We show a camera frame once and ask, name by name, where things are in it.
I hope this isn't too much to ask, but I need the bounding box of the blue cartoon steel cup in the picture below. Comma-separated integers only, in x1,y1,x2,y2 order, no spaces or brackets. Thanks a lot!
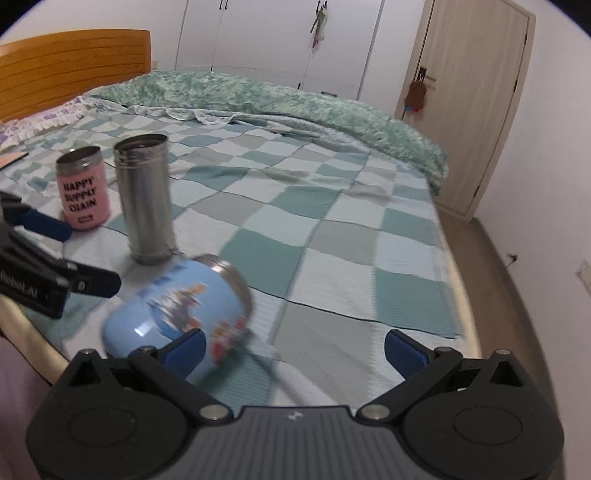
102,254,253,381

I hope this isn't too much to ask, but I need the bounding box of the pink steel cup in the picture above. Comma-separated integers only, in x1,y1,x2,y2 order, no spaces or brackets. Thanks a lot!
55,146,110,231

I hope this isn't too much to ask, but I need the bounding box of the floral pillow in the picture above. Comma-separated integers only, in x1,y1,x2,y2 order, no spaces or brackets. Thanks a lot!
1,96,95,153

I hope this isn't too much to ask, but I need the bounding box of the tall silver steel tumbler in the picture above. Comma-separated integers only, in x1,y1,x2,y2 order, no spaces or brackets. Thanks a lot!
113,134,177,265

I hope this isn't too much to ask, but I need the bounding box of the orange wooden headboard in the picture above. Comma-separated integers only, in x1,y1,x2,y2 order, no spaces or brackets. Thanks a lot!
1,29,152,122

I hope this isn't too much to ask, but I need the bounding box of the checkered green blanket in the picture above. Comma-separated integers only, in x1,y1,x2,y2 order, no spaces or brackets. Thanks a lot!
1,112,471,409

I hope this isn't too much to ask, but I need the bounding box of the black door stopper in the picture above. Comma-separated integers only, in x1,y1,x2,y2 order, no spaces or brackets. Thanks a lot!
506,253,518,267

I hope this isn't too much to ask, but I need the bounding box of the green floral quilt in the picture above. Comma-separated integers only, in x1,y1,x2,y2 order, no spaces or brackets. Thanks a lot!
86,71,448,196

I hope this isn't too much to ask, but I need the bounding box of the white wardrobe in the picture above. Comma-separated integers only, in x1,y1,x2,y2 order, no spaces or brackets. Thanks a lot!
174,0,383,99

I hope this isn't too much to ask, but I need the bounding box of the beige wooden door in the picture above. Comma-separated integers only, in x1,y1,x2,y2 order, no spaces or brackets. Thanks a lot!
396,1,536,221

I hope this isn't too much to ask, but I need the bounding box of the hanging ornament on wardrobe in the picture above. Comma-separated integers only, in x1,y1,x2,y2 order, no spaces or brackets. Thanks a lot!
310,0,328,52

